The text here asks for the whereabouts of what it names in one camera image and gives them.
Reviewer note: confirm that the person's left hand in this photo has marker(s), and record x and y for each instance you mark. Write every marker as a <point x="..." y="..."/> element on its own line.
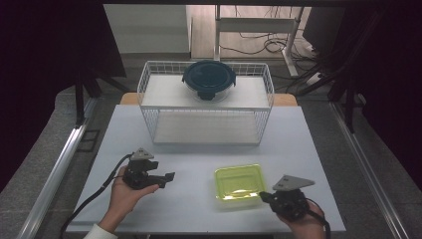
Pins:
<point x="124" y="200"/>

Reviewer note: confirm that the yellow-green rectangular container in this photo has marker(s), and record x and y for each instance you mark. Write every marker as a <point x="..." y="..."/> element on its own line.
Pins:
<point x="239" y="182"/>

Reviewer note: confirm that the white cabinet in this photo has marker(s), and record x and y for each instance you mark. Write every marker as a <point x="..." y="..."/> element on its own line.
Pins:
<point x="149" y="30"/>

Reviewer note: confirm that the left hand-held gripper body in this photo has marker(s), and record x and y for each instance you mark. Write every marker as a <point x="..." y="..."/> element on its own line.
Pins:
<point x="137" y="176"/>

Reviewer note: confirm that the dark cabinet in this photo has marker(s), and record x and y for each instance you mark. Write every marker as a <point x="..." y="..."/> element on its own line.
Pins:
<point x="323" y="30"/>

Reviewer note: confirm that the black metal stand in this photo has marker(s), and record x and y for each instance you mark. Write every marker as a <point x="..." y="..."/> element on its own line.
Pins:
<point x="349" y="106"/>
<point x="79" y="106"/>

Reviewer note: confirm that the aluminium rail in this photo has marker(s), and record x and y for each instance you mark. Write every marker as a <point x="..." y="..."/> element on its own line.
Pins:
<point x="368" y="172"/>
<point x="54" y="176"/>

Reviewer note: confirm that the dark curtain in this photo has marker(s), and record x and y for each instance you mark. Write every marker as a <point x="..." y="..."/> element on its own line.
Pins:
<point x="394" y="83"/>
<point x="40" y="73"/>

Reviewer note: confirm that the white desk frame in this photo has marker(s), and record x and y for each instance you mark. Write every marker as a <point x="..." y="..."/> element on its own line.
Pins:
<point x="255" y="25"/>

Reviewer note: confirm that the white power strip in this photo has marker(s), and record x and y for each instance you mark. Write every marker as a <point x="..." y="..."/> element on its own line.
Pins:
<point x="314" y="78"/>

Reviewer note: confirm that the wooden table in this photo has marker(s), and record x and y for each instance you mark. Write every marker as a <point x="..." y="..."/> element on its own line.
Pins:
<point x="285" y="100"/>

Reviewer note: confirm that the round container with blue lid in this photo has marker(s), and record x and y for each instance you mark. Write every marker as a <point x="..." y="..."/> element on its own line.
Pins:
<point x="209" y="76"/>

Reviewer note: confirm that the person's right hand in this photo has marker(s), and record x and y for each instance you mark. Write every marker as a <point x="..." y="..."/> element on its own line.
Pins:
<point x="307" y="227"/>

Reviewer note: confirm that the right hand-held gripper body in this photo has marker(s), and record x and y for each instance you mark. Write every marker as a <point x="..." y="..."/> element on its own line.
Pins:
<point x="288" y="202"/>

